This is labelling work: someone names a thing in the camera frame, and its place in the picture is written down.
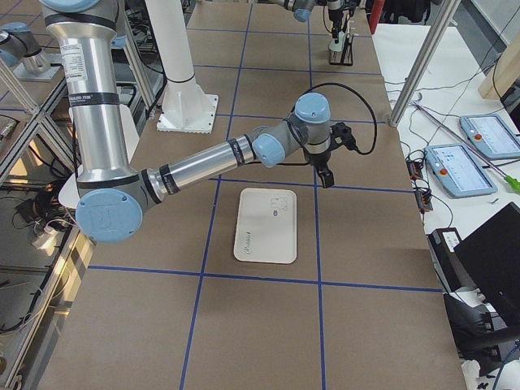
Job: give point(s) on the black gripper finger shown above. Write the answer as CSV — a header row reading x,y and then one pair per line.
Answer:
x,y
335,30
327,178

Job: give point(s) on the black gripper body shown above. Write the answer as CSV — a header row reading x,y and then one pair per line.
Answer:
x,y
318,158
334,13

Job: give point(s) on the light green plastic cup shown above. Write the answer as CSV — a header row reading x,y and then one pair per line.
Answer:
x,y
336,45

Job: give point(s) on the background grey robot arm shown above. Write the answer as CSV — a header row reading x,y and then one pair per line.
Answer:
x,y
21,51

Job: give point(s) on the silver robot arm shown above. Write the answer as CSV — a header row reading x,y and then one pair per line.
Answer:
x,y
301,10
114,196

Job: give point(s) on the white rectangular plastic tray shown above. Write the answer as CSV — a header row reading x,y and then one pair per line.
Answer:
x,y
266,227

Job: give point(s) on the black power box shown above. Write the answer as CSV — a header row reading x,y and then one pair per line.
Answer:
x,y
450,272

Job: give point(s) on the near blue teach pendant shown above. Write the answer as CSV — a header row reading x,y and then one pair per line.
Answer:
x,y
458,172

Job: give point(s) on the blue teach pendant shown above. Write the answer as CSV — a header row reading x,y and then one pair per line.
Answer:
x,y
458,172
491,136

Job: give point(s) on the blue tape grid lines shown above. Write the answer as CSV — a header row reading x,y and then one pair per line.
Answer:
x,y
172,308

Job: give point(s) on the far blue teach pendant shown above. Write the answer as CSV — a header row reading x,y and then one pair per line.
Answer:
x,y
491,136

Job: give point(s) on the black laptop computer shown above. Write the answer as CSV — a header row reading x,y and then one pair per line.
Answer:
x,y
490,255

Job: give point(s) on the black wire cup rack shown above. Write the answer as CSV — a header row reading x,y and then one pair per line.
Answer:
x,y
346,57

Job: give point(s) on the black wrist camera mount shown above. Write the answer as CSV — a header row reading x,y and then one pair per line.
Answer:
x,y
341,135

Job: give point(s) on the aluminium frame post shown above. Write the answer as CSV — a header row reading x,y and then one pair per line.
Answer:
x,y
426,52

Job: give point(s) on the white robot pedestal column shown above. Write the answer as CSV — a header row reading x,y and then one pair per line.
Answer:
x,y
185,106

